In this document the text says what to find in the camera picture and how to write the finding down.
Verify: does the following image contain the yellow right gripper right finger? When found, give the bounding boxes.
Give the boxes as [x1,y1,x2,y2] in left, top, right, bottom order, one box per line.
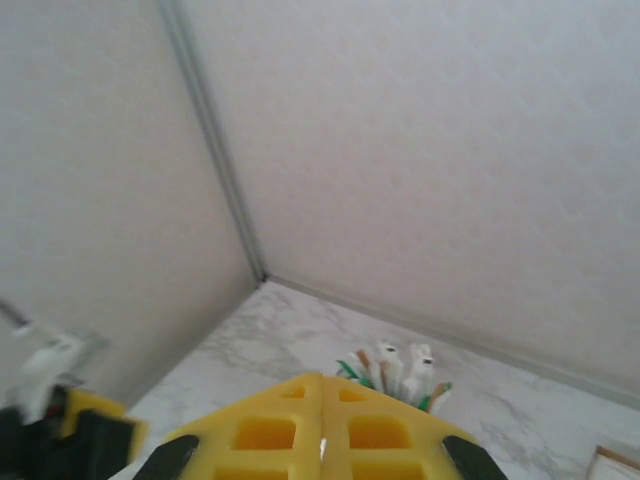
[322,374,507,480]

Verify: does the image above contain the box of white napkins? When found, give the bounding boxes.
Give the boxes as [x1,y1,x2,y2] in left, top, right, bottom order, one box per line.
[589,443,640,480]

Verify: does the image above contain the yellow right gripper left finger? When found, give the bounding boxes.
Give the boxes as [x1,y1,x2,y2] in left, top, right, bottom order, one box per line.
[134,372,325,480]

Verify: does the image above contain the cartoon animal print paper bag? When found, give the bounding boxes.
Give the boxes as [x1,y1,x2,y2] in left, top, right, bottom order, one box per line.
[0,298,110,401]

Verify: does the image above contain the green paper sachets bunch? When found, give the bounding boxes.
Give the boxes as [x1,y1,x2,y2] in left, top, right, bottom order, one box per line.
[334,357,454,416]

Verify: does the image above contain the rear table edge strip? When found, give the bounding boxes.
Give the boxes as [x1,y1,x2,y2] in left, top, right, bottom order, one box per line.
[262,272,640,409]

